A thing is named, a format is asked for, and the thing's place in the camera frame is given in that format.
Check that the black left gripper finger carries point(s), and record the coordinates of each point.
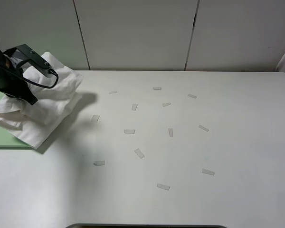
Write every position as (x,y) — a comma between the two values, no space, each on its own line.
(27,95)

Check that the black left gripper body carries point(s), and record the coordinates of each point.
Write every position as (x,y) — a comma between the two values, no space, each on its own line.
(12,83)

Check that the white short sleeve t-shirt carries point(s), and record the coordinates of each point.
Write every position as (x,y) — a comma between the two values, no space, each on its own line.
(33,124)

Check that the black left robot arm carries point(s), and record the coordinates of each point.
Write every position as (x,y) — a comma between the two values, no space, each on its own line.
(12,82)

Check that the green plastic tray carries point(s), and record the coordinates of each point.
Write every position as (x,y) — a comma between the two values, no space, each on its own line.
(8,141)

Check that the tape marker left middle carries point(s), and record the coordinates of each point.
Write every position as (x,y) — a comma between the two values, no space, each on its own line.
(95,118)

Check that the tape marker front left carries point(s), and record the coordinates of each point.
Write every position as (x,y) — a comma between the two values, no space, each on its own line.
(99,163)

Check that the tape marker centre front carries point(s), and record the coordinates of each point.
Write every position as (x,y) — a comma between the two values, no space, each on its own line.
(139,153)

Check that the tape marker centre right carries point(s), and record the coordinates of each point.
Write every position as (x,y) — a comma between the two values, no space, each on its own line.
(166,104)

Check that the tape marker mid right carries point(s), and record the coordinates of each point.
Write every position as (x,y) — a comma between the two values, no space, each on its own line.
(170,132)

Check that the tape marker front middle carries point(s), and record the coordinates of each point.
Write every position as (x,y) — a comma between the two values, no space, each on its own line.
(164,187)

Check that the tape marker right of shirt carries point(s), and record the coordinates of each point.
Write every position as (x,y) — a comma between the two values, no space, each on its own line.
(203,128)

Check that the tape marker far right front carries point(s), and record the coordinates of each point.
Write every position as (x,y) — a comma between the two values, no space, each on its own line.
(208,172)

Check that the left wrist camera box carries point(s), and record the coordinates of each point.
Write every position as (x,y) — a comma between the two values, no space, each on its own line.
(23,56)

